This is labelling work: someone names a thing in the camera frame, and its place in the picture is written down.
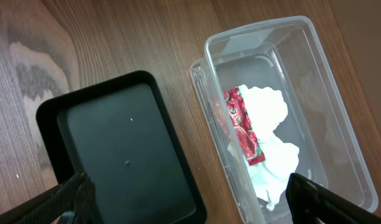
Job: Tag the white napkin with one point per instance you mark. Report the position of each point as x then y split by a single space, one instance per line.
267 109

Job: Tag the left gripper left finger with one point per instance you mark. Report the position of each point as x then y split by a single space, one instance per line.
70 202

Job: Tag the red snack wrapper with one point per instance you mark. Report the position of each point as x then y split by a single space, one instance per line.
243 129

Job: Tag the black plastic tray bin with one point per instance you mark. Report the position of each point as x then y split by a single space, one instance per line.
120 134

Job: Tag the clear plastic bin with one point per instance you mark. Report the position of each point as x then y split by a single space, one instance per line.
283 54

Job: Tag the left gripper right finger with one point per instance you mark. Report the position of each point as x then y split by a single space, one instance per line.
311 203

